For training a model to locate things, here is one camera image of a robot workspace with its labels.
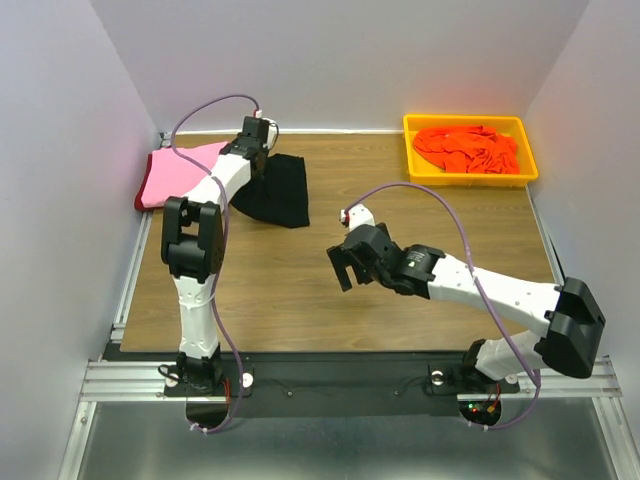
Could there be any yellow plastic bin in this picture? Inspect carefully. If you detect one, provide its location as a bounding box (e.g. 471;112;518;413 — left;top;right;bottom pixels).
403;114;539;187

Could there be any black t-shirt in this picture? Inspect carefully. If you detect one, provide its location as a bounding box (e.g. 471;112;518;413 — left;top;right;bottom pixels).
231;154;310;229

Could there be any aluminium frame extrusion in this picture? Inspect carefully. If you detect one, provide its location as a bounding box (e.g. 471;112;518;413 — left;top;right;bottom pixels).
80;361;165;402

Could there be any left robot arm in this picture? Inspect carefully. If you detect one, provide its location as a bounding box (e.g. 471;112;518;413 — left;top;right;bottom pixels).
159;112;279;397

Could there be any aluminium table edge rail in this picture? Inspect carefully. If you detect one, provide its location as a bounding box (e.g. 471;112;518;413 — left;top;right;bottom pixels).
110;132;174;344

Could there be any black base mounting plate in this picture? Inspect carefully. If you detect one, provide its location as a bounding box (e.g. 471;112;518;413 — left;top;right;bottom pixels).
97;349;519;432

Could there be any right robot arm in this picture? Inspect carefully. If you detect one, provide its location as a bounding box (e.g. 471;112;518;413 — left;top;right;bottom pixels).
327;224;606;390

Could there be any orange t-shirt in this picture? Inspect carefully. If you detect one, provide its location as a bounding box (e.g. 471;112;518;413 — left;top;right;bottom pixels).
413;125;520;175

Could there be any pink folded t-shirt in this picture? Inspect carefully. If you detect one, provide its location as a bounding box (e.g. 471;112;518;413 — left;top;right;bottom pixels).
153;148;219;203

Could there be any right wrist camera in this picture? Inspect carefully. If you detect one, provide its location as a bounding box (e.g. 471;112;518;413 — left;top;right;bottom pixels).
339;204;376;231

